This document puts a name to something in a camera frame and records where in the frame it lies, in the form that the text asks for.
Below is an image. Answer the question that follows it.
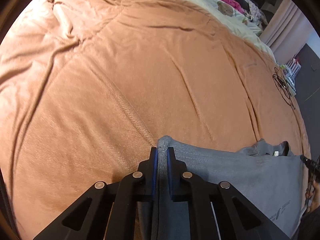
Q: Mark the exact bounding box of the grey t-shirt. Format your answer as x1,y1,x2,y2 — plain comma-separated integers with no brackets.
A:
138,136,304,239

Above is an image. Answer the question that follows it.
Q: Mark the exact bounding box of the orange-brown blanket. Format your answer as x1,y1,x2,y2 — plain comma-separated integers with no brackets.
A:
1,0,310,239

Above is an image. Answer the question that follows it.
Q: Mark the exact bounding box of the pink curtain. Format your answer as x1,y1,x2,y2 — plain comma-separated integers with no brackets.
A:
260,0,313,64

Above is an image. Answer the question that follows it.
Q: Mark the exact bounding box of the black coiled cable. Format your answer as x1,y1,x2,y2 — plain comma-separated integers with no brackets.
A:
272,65,296,110

